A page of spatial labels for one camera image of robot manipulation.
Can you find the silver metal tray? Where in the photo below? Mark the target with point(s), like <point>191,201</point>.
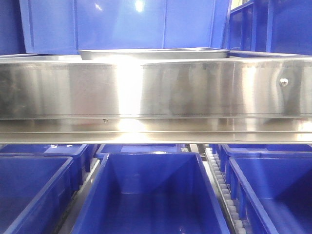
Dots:
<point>169,53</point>

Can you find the blue bin rear lower centre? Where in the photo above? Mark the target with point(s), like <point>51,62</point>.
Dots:
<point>104,149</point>

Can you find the blue bin rear lower right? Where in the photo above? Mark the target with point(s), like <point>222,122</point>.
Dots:
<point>224,151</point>

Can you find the white roller conveyor track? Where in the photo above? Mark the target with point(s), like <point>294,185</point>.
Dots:
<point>222,191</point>

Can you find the blue bin rear lower left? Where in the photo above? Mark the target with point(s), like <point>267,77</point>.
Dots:
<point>81,155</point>

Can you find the large blue plastic bin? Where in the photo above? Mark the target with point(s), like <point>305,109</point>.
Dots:
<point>64,27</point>

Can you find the blue bin upper right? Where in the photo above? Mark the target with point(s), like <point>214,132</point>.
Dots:
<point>276,26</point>

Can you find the stainless steel shelf front rail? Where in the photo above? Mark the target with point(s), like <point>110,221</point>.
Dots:
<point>64,99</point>

